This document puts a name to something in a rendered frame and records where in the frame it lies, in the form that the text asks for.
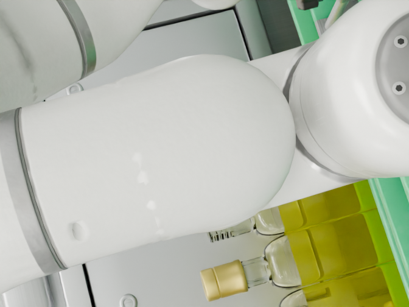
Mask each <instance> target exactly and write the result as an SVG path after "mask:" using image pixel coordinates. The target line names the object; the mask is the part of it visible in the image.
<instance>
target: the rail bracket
mask: <svg viewBox="0 0 409 307"><path fill-rule="evenodd" d="M295 1H296V4H297V8H298V9H300V10H309V9H313V8H316V7H318V5H319V2H321V1H323V0H295ZM349 1H354V0H336V2H335V4H334V6H333V8H332V11H331V13H330V15H329V17H328V18H324V19H319V20H316V22H315V27H316V29H317V32H318V35H319V37H320V36H322V34H323V33H325V31H327V30H328V28H330V26H331V25H333V23H334V22H336V20H337V19H339V17H340V16H342V14H343V12H344V10H345V8H346V6H347V4H348V2H349Z"/></svg>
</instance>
